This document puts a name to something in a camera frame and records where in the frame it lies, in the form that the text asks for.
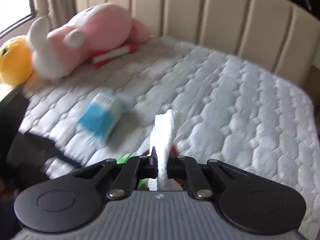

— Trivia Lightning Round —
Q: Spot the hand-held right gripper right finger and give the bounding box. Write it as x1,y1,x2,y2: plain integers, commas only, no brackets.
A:
166,147,247,201

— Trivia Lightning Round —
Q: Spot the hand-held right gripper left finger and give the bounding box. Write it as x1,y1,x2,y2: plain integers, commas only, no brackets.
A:
74,146,158,201

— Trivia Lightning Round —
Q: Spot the crochet doll green sweater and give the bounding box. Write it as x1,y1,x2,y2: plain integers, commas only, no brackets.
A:
116,144,184,190

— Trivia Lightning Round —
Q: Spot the white waffle towel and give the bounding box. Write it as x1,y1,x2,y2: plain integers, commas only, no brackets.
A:
146,109,187,193

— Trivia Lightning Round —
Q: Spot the blue and white tissue packet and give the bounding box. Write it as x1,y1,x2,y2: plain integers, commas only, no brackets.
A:
77,91,130,142

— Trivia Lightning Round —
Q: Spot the white quilted mattress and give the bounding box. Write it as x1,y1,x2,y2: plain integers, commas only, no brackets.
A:
20,36,320,240

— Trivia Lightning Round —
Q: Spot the red and white striped plush stick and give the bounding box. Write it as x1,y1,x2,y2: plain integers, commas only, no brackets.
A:
91,44,139,68

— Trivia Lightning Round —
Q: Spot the pink and white plush toy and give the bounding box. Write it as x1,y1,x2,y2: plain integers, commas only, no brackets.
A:
25,2,152,80

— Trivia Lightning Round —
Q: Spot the beige padded headboard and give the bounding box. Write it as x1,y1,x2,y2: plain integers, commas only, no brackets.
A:
75,0,320,88

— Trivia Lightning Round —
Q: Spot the yellow plush toy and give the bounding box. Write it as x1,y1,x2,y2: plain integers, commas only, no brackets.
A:
0,36,34,85

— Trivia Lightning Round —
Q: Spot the window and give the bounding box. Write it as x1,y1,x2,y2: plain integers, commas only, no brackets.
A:
0,0,35,38

